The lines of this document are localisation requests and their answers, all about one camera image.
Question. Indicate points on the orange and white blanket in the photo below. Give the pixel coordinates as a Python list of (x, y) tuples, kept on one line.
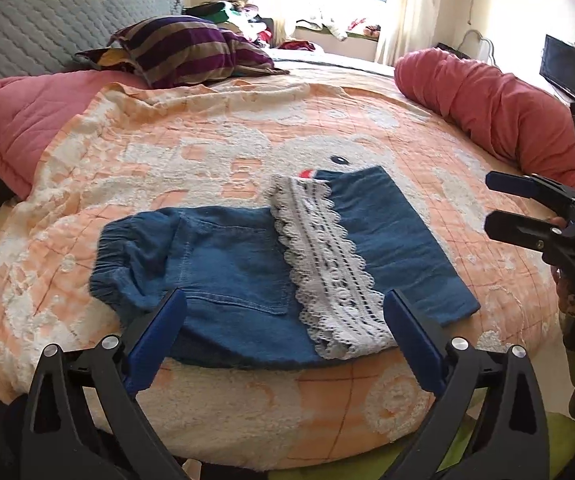
[(167, 160)]

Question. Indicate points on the grey quilted headboard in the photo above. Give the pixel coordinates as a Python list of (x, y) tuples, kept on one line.
[(42, 20)]

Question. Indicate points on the black flat screen monitor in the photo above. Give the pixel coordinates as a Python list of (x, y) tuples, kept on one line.
[(570, 67)]

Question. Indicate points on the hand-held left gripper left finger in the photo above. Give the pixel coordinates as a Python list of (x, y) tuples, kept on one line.
[(160, 335)]

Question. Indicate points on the blue pants with lace trim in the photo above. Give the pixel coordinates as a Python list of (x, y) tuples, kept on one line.
[(227, 260)]

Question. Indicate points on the pink pillow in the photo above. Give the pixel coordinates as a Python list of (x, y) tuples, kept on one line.
[(22, 115)]

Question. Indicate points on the purple striped pillow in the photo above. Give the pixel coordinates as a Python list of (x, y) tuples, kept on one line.
[(182, 45)]

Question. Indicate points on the clothes on window sill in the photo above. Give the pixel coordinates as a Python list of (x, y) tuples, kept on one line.
[(337, 25)]

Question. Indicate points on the red rolled duvet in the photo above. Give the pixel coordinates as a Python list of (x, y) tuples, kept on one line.
[(477, 95)]

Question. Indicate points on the pile of clothes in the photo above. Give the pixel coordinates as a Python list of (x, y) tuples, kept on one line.
[(237, 20)]

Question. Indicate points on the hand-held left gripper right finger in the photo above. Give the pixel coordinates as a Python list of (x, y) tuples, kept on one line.
[(415, 342)]

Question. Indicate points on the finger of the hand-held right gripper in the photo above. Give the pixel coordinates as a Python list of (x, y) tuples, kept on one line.
[(512, 227), (512, 183)]

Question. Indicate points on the white curtain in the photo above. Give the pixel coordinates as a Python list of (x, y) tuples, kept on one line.
[(407, 15)]

